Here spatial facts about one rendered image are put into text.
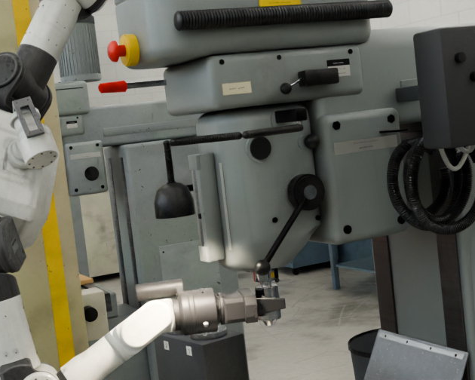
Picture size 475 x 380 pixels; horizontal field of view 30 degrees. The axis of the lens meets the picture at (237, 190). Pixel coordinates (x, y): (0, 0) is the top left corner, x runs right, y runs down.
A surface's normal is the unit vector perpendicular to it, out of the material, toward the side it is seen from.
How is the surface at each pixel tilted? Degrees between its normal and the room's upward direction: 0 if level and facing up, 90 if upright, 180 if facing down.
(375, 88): 90
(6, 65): 62
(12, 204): 95
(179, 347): 90
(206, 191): 90
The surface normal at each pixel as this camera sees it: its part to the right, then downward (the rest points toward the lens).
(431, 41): -0.89, 0.14
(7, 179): 0.47, -0.54
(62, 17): 0.65, 0.03
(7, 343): 0.22, -0.03
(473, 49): 0.44, 0.02
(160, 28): -0.41, 0.11
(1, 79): -0.29, -0.37
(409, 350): -0.85, -0.32
